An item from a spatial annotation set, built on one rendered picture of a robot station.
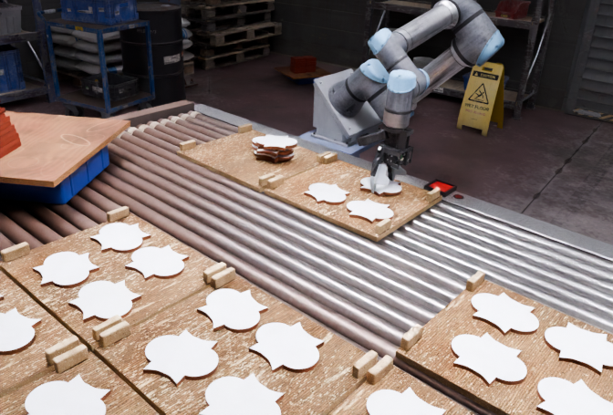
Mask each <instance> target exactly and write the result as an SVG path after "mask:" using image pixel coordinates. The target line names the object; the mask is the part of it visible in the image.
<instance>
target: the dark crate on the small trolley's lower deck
mask: <svg viewBox="0 0 613 415"><path fill-rule="evenodd" d="M107 76H108V84H109V100H111V101H118V100H122V99H126V98H129V97H133V96H136V95H138V94H140V93H139V85H138V78H133V77H128V76H123V75H119V74H114V73H110V72H107ZM80 81H81V84H82V85H81V86H82V89H81V90H82V91H83V92H82V94H84V95H88V96H92V97H96V98H100V99H104V91H103V83H102V75H101V73H98V74H95V75H91V76H87V77H83V78H81V80H80ZM96 81H98V82H96Z"/></svg>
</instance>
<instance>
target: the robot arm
mask: <svg viewBox="0 0 613 415"><path fill-rule="evenodd" d="M443 29H451V30H452V32H453V33H454V34H455V35H456V38H454V39H453V40H452V46H451V47H449V48H448V49H447V50H446V51H444V52H443V53H442V54H441V55H439V56H438V57H436V58H435V59H434V60H433V61H432V62H431V63H430V64H429V65H427V66H426V67H424V68H423V69H420V68H416V67H415V65H414V64H413V62H412V61H411V60H410V58H409V56H408V55H407V54H406V53H408V52H409V51H411V50H412V49H413V48H415V47H417V46H418V45H420V44H422V43H423V42H425V41H426V40H428V39H429V38H431V37H433V36H435V35H436V34H438V33H440V32H441V31H442V30H443ZM368 45H369V47H370V49H371V51H372V52H373V55H375V56H376V57H377V59H374V58H372V59H369V60H368V61H367V62H365V63H364V64H362V65H361V66H360V67H359V68H358V69H357V70H356V71H355V72H354V73H352V74H351V75H350V76H349V77H348V78H347V79H344V80H342V81H339V82H337V83H335V84H334V85H332V86H331V87H330V88H329V90H328V98H329V101H330V103H331V105H332V106H333V108H334V109H335V110H336V111H337V112H338V113H339V114H341V115H342V116H344V117H347V118H353V117H355V116H356V115H357V114H358V113H359V112H360V110H361V108H362V107H363V105H364V103H365V102H366V101H367V102H368V103H369V104H370V106H371V107H372V108H373V109H374V111H375V112H376V113H377V115H378V116H379V118H380V120H381V121H382V122H383V130H380V131H376V132H373V133H370V134H368V133H366V134H363V135H361V136H359V138H357V141H358V145H359V146H362V145H363V146H368V145H370V144H371V143H372V142H376V141H380V140H382V141H381V142H380V145H379V147H378V149H377V152H376V155H375V158H374V160H373V162H372V166H371V172H370V187H371V192H372V193H374V191H375V189H376V184H378V185H388V184H389V182H390V181H394V178H395V174H397V175H406V171H405V170H404V169H402V168H401V165H405V166H406V165H408V164H409V163H411V159H412V153H413V148H414V147H411V146H410V145H409V141H410V135H411V134H413V131H414V130H413V129H410V128H408V126H409V123H410V117H411V116H413V115H414V110H415V109H416V107H417V102H419V101H420V100H421V99H423V98H424V97H426V96H427V95H428V94H430V93H431V92H432V91H434V90H435V89H436V88H437V87H439V86H440V85H441V84H443V83H444V82H445V81H447V80H448V79H449V78H451V77H452V76H454V75H455V74H456V73H458V72H459V71H461V70H462V69H463V68H465V67H474V66H475V65H476V66H478V67H480V66H482V65H483V64H484V63H485V62H486V61H487V60H488V59H490V58H491V57H492V56H493V55H494V54H495V53H496V52H497V51H498V50H499V49H500V48H501V47H502V46H503V45H504V38H503V36H502V35H501V33H500V31H499V30H498V29H497V28H496V26H495V25H494V23H493V22H492V21H491V19H490V18H489V17H488V15H487V14H486V13H485V12H484V11H483V9H482V7H481V6H480V5H479V4H478V3H476V2H475V1H473V0H441V1H439V2H437V3H436V4H435V5H434V7H433V9H431V10H430V11H428V12H426V13H424V14H423V15H421V16H419V17H417V18H415V19H413V20H412V21H410V22H409V23H408V24H406V25H404V26H402V27H400V28H398V29H397V30H395V31H393V32H392V33H391V31H389V30H388V29H387V28H386V27H385V28H382V29H381V30H380V31H379V32H377V33H376V34H375V35H374V36H372V37H371V38H370V39H369V42H368ZM410 152H411V155H410ZM383 162H384V163H386V164H387V166H388V177H387V175H386V170H387V166H386V165H385V164H381V163H383Z"/></svg>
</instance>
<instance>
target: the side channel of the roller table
mask: <svg viewBox="0 0 613 415"><path fill-rule="evenodd" d="M189 111H194V103H193V102H191V101H189V100H181V101H177V102H173V103H170V104H165V105H161V106H158V107H154V108H149V109H143V110H139V111H134V112H131V113H127V114H123V115H118V116H115V117H111V118H108V119H120V120H130V127H134V128H136V126H137V125H138V124H145V125H147V123H148V122H149V121H156V122H157V121H158V119H168V117H170V116H174V117H178V115H179V114H180V113H183V114H187V113H188V112H189Z"/></svg>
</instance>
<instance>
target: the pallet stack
mask: <svg viewBox="0 0 613 415"><path fill-rule="evenodd" d="M274 2H275V0H181V6H182V18H184V19H186V20H188V21H189V22H190V25H188V26H186V27H185V28H186V29H188V30H190V31H191V32H192V36H191V37H189V38H188V39H189V40H190V41H192V43H193V45H191V46H190V47H188V48H186V49H184V50H186V51H189V52H191V53H193V54H194V57H193V58H191V59H189V60H192V61H193V64H198V63H202V67H201V69H203V70H208V69H213V68H217V67H224V66H229V65H232V64H236V63H240V62H244V61H247V60H251V59H256V58H259V57H264V56H267V55H269V54H270V44H268V37H269V36H277V35H281V34H282V33H281V31H282V23H277V22H271V11H273V10H275V6H274V4H273V3H274ZM256 3H262V9H260V8H256V6H255V5H256ZM257 14H259V19H257V20H256V19H254V18H252V15H257ZM264 27H269V31H267V30H262V29H259V28H264ZM255 39H256V41H257V42H256V41H254V42H252V41H250V40H255ZM257 48H259V50H258V55H254V56H250V57H244V53H246V52H250V51H252V50H254V49H257ZM229 56H231V60H232V61H228V62H223V63H220V64H216V65H215V63H214V60H215V59H218V58H223V57H229Z"/></svg>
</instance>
